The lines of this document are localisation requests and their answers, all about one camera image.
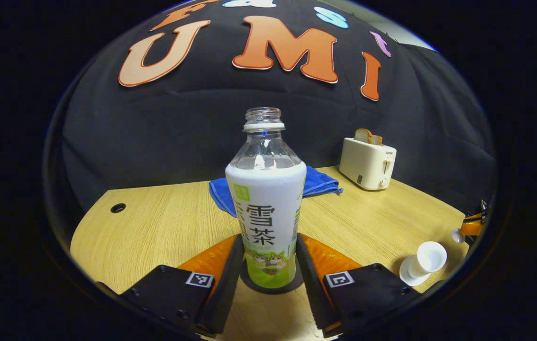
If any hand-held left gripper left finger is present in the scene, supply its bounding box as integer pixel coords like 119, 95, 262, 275
118, 234, 246, 336

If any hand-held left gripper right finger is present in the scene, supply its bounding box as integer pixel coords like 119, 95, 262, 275
296, 233, 424, 338

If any dark round coaster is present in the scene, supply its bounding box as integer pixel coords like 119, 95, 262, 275
240, 258, 305, 295

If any white teacup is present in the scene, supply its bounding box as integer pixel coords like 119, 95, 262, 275
408, 241, 448, 278

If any white label water bottle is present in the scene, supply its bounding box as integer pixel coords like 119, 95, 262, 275
225, 108, 307, 289

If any white saucer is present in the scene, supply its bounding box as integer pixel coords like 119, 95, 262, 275
399, 256, 433, 287

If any blue towel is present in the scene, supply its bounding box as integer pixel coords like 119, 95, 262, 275
209, 165, 344, 218

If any cream toaster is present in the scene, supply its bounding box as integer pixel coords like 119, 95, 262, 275
339, 137, 397, 191

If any bread slice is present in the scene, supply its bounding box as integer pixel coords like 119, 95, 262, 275
355, 128, 383, 145

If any black backdrop cloth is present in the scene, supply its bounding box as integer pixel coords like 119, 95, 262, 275
43, 0, 496, 225

